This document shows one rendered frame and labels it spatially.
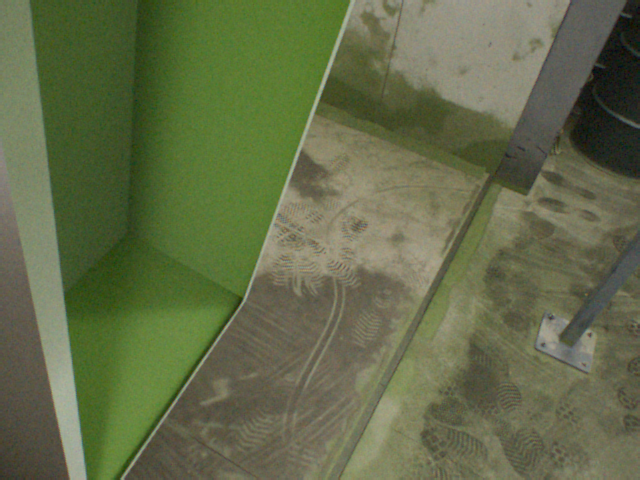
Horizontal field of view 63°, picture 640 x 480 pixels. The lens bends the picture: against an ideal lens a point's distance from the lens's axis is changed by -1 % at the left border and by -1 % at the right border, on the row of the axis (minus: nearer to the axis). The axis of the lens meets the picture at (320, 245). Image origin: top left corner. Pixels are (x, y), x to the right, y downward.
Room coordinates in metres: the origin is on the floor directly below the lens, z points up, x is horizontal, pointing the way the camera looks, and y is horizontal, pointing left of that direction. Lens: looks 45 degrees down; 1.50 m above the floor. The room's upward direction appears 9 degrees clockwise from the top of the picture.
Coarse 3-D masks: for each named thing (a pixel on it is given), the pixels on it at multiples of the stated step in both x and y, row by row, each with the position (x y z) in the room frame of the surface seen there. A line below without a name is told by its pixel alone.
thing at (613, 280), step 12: (636, 240) 1.21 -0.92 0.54; (624, 252) 1.23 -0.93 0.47; (636, 252) 1.20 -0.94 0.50; (624, 264) 1.21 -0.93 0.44; (636, 264) 1.20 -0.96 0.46; (612, 276) 1.21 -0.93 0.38; (624, 276) 1.20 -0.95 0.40; (600, 288) 1.21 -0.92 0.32; (612, 288) 1.20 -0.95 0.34; (588, 300) 1.23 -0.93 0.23; (600, 300) 1.20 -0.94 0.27; (588, 312) 1.20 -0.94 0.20; (600, 312) 1.20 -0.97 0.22; (576, 324) 1.21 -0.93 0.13; (588, 324) 1.20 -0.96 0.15; (564, 336) 1.21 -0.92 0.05; (576, 336) 1.20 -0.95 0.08
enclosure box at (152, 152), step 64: (0, 0) 0.19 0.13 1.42; (64, 0) 0.70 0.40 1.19; (128, 0) 0.84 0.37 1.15; (192, 0) 0.84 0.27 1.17; (256, 0) 0.81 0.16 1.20; (320, 0) 0.78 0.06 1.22; (0, 64) 0.18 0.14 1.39; (64, 64) 0.70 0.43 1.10; (128, 64) 0.86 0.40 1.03; (192, 64) 0.84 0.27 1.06; (256, 64) 0.81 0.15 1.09; (320, 64) 0.78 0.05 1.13; (0, 128) 0.18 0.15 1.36; (64, 128) 0.70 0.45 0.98; (128, 128) 0.88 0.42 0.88; (192, 128) 0.85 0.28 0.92; (256, 128) 0.81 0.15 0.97; (0, 192) 0.19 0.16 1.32; (64, 192) 0.70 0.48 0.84; (128, 192) 0.90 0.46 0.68; (192, 192) 0.85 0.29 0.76; (256, 192) 0.81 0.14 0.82; (0, 256) 0.19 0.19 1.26; (64, 256) 0.69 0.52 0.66; (128, 256) 0.84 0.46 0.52; (192, 256) 0.86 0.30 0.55; (256, 256) 0.81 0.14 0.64; (0, 320) 0.20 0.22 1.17; (64, 320) 0.22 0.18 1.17; (128, 320) 0.67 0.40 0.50; (192, 320) 0.72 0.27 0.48; (0, 384) 0.22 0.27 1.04; (64, 384) 0.21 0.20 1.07; (128, 384) 0.53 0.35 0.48; (0, 448) 0.25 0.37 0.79; (64, 448) 0.21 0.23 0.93; (128, 448) 0.40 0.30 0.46
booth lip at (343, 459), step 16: (480, 192) 2.00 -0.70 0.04; (464, 224) 1.75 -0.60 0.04; (448, 256) 1.53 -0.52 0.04; (432, 288) 1.35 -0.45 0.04; (416, 320) 1.18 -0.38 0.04; (400, 352) 1.03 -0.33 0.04; (384, 384) 0.90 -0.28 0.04; (368, 416) 0.78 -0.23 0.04; (352, 432) 0.72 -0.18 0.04; (352, 448) 0.68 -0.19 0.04; (336, 464) 0.62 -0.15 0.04
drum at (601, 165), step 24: (624, 48) 2.62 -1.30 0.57; (624, 72) 2.54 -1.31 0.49; (600, 96) 2.60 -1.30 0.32; (624, 96) 2.48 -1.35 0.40; (600, 120) 2.52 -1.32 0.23; (624, 120) 2.43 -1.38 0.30; (576, 144) 2.59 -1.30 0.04; (600, 144) 2.46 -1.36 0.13; (624, 144) 2.40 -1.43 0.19; (600, 168) 2.41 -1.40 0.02; (624, 168) 2.37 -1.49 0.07
